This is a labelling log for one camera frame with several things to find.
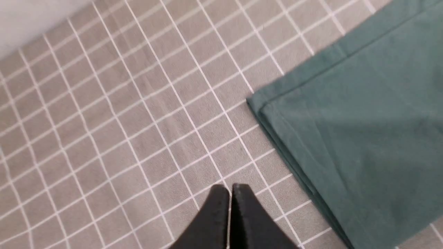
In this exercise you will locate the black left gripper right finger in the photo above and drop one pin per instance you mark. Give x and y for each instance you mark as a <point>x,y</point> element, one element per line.
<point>251,227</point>

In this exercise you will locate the green long-sleeved shirt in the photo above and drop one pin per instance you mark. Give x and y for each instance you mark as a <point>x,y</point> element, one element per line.
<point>360,124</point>

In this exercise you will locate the grey checkered tablecloth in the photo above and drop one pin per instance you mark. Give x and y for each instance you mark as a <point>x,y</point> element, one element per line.
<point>116,123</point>

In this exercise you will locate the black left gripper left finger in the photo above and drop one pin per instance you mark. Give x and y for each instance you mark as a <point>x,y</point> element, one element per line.
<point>208,229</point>

